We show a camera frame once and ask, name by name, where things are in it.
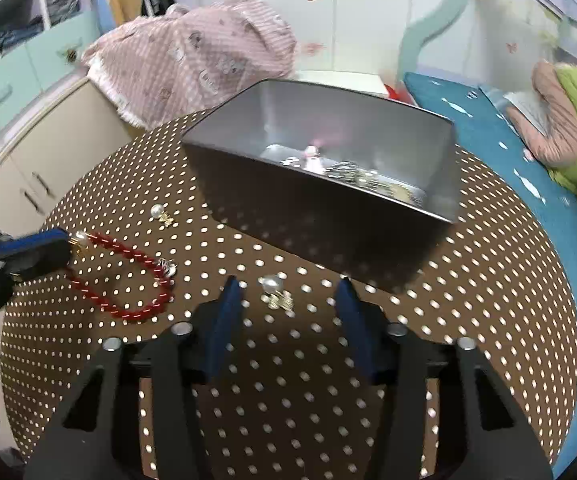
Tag white flat box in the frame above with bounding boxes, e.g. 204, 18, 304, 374
292, 69, 390, 99

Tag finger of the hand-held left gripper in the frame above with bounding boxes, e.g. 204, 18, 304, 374
10, 243, 72, 282
0, 227, 70, 258

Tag silver chain necklace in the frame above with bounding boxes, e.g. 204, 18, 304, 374
325, 159, 425, 207

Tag red bead bracelet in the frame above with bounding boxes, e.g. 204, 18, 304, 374
63, 231, 178, 321

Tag pearl earring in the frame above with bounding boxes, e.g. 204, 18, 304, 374
150, 204, 174, 229
260, 274, 294, 311

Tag mint bunk bed frame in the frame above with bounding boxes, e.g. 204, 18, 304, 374
397, 0, 577, 86

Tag pink printed blanket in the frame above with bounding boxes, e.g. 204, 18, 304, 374
80, 0, 300, 132

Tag round polka dot table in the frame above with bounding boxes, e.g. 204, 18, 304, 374
0, 109, 577, 480

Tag cream cupboard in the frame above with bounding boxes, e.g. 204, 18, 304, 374
0, 72, 142, 262

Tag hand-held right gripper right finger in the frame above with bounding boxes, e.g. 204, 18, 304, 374
335, 277, 554, 480

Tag mint drawer cabinet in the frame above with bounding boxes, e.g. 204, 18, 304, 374
0, 7, 102, 172

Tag grey metal box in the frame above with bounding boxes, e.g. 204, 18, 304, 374
182, 78, 457, 294

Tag white wardrobe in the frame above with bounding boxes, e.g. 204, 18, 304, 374
168, 0, 475, 82

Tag green and pink quilt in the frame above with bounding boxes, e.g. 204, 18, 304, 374
505, 59, 577, 209

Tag folded blue jeans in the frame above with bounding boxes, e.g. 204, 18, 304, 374
43, 0, 82, 27
0, 14, 28, 52

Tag white paper booklet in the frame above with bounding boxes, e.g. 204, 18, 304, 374
487, 87, 555, 137

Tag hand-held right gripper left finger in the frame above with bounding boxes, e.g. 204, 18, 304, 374
23, 275, 242, 480

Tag teal candy print bedsheet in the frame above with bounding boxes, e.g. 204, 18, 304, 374
402, 70, 577, 477

